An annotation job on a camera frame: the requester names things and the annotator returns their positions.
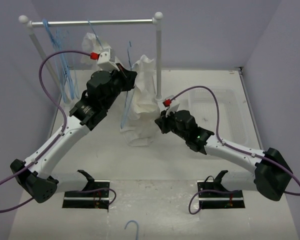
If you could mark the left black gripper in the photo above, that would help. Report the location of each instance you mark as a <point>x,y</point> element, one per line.
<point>128,76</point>

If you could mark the bundle of blue hangers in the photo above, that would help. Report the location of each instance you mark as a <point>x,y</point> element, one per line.
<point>64,62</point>

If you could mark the clear plastic basket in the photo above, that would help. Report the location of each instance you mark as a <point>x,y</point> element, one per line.
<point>203,106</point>

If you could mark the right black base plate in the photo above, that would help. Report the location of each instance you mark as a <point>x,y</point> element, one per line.
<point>214,200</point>

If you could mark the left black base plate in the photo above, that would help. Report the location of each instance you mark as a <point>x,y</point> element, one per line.
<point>93,200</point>

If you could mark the white and silver clothes rack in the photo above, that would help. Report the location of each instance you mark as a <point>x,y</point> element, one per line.
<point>156,20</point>

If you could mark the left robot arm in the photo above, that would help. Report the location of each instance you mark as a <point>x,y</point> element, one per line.
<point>35,173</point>

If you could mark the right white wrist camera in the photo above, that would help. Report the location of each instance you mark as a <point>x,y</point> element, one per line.
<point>171,105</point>

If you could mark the white skirt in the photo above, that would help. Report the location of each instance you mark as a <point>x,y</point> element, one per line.
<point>141,108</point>

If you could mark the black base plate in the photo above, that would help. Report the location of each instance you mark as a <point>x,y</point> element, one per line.
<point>93,200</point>
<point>214,200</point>

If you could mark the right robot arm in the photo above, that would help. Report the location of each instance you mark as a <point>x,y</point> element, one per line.
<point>270,170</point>

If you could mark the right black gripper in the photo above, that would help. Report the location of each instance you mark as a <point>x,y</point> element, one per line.
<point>162,121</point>

